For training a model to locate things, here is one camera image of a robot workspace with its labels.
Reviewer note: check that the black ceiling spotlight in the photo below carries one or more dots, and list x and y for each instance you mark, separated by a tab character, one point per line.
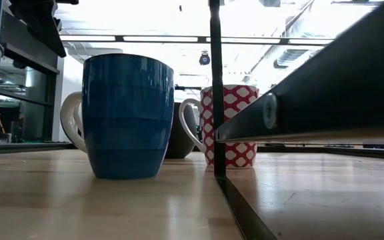
204	59

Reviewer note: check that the yellow dotted white mug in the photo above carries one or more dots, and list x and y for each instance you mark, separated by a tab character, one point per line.
75	120

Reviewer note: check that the black mug red interior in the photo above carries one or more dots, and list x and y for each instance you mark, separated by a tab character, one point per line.
178	140

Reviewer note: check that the long ceiling light fixture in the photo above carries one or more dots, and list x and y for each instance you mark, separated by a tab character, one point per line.
162	38

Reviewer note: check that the red lattice patterned mug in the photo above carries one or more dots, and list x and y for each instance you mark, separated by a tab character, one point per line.
238	96

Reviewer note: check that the black metal divider frame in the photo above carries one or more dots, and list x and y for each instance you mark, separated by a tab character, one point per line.
312	100

